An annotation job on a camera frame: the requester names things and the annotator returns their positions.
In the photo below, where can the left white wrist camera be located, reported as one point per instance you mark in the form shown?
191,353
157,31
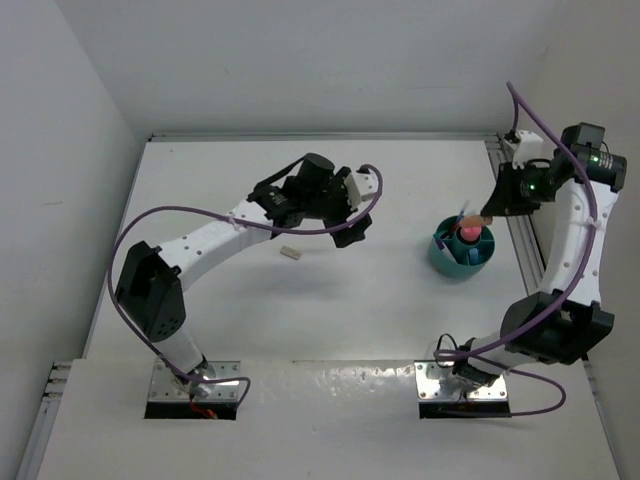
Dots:
360,188

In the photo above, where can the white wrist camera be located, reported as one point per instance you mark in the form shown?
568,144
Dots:
360,188
525,146

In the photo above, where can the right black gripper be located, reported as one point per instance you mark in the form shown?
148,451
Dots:
505,201

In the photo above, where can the grey eraser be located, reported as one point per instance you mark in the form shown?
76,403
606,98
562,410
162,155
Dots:
290,253

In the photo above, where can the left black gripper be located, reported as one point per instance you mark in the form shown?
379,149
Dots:
341,189

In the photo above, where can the metal base plate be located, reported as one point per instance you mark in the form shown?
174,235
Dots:
437,384
165,387

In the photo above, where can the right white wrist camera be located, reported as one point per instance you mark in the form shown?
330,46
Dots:
525,146

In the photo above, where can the green capped white marker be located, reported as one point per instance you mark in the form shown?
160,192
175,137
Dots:
447,251

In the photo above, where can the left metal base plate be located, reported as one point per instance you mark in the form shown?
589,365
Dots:
165,387

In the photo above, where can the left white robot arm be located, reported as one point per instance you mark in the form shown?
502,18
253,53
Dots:
149,291

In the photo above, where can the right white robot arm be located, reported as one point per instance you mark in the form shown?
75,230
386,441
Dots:
563,319

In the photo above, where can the blue highlighter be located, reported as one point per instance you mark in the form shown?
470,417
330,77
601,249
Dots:
473,256

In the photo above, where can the blue ink refill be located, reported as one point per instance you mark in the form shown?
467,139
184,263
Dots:
462,210

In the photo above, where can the orange highlighter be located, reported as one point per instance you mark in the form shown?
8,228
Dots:
474,221

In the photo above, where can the pink highlighter marker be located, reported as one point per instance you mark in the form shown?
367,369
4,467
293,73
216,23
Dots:
470,235

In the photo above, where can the purple capped white marker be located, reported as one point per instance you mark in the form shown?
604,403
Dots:
440,244

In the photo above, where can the teal round divided organizer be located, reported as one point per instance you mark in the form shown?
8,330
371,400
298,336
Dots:
463,271

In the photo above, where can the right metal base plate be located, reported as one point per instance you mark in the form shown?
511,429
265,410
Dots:
437,384

